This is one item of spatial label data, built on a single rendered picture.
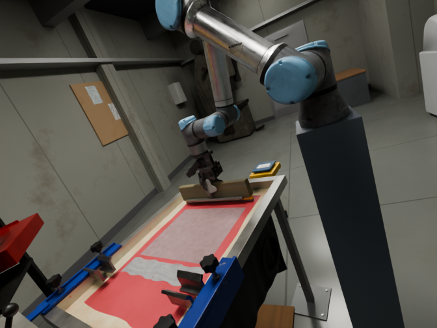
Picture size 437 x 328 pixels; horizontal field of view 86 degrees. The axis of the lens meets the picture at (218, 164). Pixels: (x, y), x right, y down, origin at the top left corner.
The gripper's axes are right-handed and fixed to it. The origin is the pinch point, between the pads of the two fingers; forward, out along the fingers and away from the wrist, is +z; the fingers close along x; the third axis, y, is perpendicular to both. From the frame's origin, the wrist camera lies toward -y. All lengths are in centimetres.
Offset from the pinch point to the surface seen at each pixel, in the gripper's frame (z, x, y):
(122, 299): 4, -52, -4
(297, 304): 100, 23, 8
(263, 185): 2.8, 8.9, 20.8
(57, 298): 0, -61, -26
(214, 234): 4.3, -21.8, 12.2
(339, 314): 100, 24, 32
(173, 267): 3.9, -38.2, 6.1
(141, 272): 4.0, -42.5, -5.7
